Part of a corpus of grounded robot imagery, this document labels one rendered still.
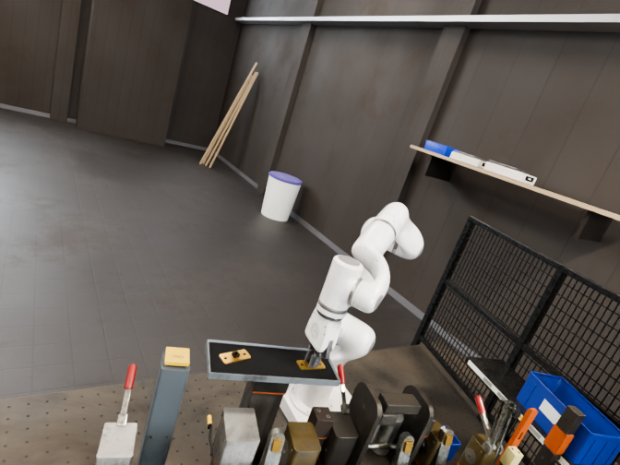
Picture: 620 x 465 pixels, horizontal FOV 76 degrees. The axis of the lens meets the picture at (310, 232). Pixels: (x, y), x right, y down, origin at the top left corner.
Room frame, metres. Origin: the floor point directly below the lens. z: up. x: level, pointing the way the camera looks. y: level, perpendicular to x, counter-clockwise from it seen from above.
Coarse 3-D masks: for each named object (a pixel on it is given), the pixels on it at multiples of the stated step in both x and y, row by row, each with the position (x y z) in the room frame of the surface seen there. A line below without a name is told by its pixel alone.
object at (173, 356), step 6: (168, 348) 0.87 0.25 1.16; (174, 348) 0.87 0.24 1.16; (180, 348) 0.88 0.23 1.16; (168, 354) 0.84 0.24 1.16; (174, 354) 0.85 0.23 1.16; (180, 354) 0.86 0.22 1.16; (186, 354) 0.86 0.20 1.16; (168, 360) 0.82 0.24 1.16; (174, 360) 0.83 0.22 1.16; (180, 360) 0.84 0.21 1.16; (186, 360) 0.84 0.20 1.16
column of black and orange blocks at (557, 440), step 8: (568, 408) 1.16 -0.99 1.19; (576, 408) 1.17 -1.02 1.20; (560, 416) 1.17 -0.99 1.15; (568, 416) 1.15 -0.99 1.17; (576, 416) 1.13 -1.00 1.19; (584, 416) 1.14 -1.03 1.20; (560, 424) 1.16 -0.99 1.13; (568, 424) 1.14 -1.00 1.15; (576, 424) 1.14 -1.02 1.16; (552, 432) 1.16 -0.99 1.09; (560, 432) 1.15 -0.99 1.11; (568, 432) 1.13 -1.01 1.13; (544, 440) 1.17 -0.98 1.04; (552, 440) 1.15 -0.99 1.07; (560, 440) 1.13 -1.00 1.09; (568, 440) 1.14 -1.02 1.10; (544, 448) 1.16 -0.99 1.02; (552, 448) 1.14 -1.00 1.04; (560, 448) 1.13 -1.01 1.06; (536, 456) 1.17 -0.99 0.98; (544, 456) 1.15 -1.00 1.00; (552, 456) 1.13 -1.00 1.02; (536, 464) 1.16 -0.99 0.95; (544, 464) 1.14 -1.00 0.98; (552, 464) 1.14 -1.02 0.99
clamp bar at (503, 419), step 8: (504, 400) 1.05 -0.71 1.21; (504, 408) 1.03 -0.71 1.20; (512, 408) 1.03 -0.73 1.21; (496, 416) 1.04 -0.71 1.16; (504, 416) 1.03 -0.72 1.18; (512, 416) 1.01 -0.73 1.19; (496, 424) 1.03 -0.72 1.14; (504, 424) 1.04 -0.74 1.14; (496, 432) 1.02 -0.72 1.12; (504, 432) 1.03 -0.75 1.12; (488, 440) 1.03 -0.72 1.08; (496, 440) 1.04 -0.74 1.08; (496, 448) 1.02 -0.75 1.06
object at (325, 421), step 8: (312, 408) 0.90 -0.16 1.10; (320, 408) 0.90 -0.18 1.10; (328, 408) 0.91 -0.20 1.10; (312, 416) 0.89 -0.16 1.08; (320, 416) 0.87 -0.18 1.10; (328, 416) 0.88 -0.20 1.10; (320, 424) 0.86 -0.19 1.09; (328, 424) 0.87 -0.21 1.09; (320, 432) 0.86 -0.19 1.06; (328, 432) 0.87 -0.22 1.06; (320, 440) 0.87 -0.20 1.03
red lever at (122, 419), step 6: (132, 366) 0.79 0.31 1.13; (132, 372) 0.78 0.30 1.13; (126, 378) 0.77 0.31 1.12; (132, 378) 0.77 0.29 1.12; (126, 384) 0.76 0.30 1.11; (132, 384) 0.76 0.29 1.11; (126, 390) 0.75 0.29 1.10; (126, 396) 0.74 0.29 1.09; (126, 402) 0.73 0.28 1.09; (126, 408) 0.72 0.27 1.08; (120, 414) 0.71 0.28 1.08; (126, 414) 0.71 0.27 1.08; (120, 420) 0.70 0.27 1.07; (126, 420) 0.71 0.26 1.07
